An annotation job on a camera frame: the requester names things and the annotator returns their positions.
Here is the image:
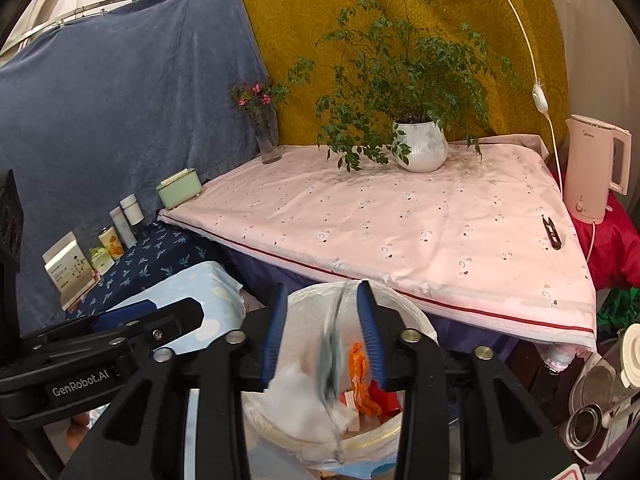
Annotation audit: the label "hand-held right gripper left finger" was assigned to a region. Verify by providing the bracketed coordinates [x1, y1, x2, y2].
[60, 282, 290, 480]

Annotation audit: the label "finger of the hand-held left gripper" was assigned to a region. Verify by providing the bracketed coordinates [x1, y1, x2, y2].
[92, 299, 160, 332]
[125, 296, 205, 357]

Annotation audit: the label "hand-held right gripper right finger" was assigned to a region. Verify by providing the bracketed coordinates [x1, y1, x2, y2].
[356, 280, 577, 480]

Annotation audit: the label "orange plastic bag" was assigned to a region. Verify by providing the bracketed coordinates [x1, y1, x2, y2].
[347, 342, 383, 416]

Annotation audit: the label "bin with white plastic liner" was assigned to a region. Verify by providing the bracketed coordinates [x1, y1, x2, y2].
[240, 280, 441, 478]

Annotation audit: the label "grey foil packet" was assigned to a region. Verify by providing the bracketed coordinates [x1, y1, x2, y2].
[315, 282, 356, 463]

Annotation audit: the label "shiny red packet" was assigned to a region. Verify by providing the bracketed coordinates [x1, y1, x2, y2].
[370, 380, 403, 423]

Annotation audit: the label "person's left hand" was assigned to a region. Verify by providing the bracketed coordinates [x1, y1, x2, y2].
[65, 410, 96, 451]

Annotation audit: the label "light blue planet-print cloth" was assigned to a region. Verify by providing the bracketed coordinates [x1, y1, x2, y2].
[107, 260, 246, 356]

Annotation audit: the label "small green packet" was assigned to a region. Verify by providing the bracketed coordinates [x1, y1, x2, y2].
[89, 246, 115, 276]

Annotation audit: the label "dark blue leaf-print cloth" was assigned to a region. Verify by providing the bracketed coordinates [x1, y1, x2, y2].
[65, 222, 226, 321]

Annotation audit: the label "tin with orange print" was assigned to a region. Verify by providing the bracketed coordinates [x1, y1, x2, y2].
[97, 227, 124, 261]

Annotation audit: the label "white box with flower print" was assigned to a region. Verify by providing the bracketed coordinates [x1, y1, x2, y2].
[42, 231, 98, 308]

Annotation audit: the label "tall white bottle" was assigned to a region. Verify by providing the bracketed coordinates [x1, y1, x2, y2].
[110, 206, 137, 248]

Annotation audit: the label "short white bottle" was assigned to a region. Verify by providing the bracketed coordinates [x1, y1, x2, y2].
[120, 194, 145, 226]

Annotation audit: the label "pink printed cloth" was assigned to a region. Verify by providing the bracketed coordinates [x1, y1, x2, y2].
[157, 134, 598, 361]

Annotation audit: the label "green tissue box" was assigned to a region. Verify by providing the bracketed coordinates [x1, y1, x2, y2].
[156, 166, 203, 209]

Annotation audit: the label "glass vase with pink flowers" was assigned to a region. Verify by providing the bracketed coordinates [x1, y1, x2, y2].
[231, 81, 291, 165]

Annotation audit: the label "green plant in white pot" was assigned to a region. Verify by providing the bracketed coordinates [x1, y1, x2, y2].
[287, 0, 523, 173]

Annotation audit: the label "black thread snips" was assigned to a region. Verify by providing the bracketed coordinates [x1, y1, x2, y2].
[541, 216, 563, 251]

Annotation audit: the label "blue hanging towel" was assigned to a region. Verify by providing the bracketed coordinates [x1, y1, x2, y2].
[0, 0, 271, 321]

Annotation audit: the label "glass jug with white lid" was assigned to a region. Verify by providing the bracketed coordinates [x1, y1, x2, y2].
[567, 322, 640, 428]

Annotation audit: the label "metal cup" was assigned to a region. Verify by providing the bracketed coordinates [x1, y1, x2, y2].
[567, 405, 608, 451]

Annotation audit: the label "green cloth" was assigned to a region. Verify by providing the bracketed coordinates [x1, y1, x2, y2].
[597, 287, 640, 331]

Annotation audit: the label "red cloth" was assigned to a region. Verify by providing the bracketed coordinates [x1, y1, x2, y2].
[547, 160, 640, 291]

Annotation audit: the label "pink electric kettle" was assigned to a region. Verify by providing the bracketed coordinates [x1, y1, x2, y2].
[564, 114, 633, 223]

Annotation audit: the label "metal curtain rod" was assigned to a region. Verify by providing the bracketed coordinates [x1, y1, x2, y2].
[0, 0, 236, 56]

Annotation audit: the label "yellow patterned cloth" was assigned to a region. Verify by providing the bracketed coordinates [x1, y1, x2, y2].
[230, 0, 571, 148]

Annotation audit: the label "white cable with switch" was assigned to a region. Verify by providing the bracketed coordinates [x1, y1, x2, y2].
[482, 0, 566, 196]

